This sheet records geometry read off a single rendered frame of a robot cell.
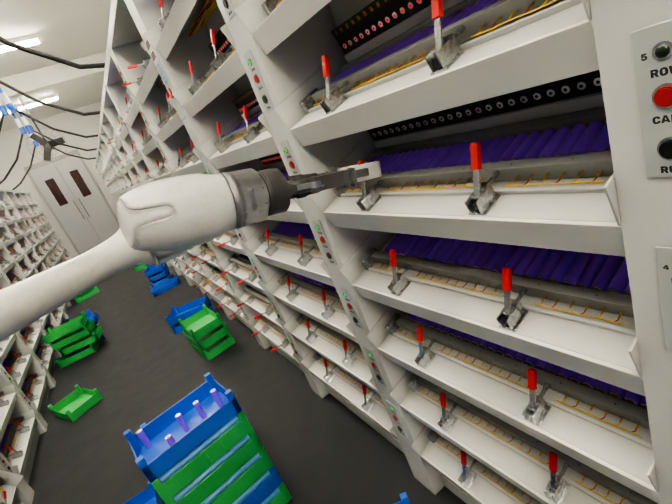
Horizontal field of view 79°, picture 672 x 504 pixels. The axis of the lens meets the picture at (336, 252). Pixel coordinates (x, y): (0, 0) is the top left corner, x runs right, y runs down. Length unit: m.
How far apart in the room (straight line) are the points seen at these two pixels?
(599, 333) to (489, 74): 0.36
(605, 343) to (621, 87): 0.32
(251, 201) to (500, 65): 0.38
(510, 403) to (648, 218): 0.46
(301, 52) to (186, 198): 0.47
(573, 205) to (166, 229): 0.51
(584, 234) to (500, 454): 0.61
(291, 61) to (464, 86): 0.48
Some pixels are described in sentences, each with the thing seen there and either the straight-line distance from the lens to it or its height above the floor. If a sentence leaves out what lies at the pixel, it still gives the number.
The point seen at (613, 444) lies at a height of 0.56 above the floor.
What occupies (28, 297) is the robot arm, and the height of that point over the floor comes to 1.05.
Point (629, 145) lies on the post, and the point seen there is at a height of 1.01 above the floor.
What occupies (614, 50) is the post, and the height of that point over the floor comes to 1.09.
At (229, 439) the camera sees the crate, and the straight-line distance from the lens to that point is 1.40.
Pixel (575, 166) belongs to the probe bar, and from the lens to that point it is 0.56.
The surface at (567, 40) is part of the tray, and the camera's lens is 0.46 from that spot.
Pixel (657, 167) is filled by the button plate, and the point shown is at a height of 0.99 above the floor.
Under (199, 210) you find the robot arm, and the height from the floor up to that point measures 1.07.
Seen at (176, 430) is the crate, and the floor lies 0.40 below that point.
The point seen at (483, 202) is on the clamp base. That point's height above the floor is 0.95.
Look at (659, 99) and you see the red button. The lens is 0.43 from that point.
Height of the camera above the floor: 1.14
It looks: 19 degrees down
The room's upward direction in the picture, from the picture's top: 22 degrees counter-clockwise
